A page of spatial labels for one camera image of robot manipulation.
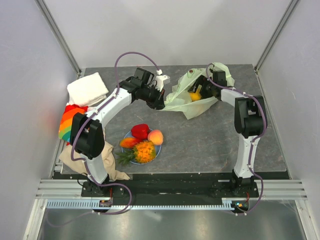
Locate blue plastic plate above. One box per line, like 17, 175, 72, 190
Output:
118, 131, 162, 165

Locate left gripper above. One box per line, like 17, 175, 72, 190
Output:
140, 85, 166, 112

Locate fake pineapple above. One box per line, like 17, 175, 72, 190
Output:
116, 140, 156, 165

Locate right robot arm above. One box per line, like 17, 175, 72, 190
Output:
188, 70, 268, 197

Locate beige crumpled cloth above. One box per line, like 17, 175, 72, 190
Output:
59, 142, 130, 181

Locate grey slotted cable duct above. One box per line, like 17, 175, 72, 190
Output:
46, 199, 239, 211

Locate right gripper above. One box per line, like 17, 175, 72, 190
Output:
188, 74, 217, 101

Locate pale green plastic bag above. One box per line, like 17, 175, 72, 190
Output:
163, 62, 236, 120

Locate left aluminium corner post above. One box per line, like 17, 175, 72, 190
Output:
35, 0, 82, 77

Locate red yellow fake mango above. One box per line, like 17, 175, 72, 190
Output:
119, 137, 142, 149

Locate rainbow striped cloth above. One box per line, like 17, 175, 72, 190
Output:
58, 104, 88, 145

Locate red fake apple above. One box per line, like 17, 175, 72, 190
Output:
131, 123, 150, 140

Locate yellow fake pear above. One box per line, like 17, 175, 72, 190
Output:
147, 129, 164, 146

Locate small orange fake fruit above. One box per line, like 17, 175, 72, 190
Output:
189, 92, 202, 102

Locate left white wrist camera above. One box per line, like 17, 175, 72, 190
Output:
155, 69, 171, 91

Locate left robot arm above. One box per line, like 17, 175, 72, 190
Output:
69, 67, 170, 197

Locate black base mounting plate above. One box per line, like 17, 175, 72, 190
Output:
81, 173, 264, 214

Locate aluminium corner post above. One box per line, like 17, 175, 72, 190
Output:
35, 0, 82, 77
254, 0, 300, 74

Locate white folded towel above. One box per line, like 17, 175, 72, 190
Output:
67, 72, 109, 107

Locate right aluminium corner post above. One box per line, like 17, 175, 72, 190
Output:
254, 0, 300, 74

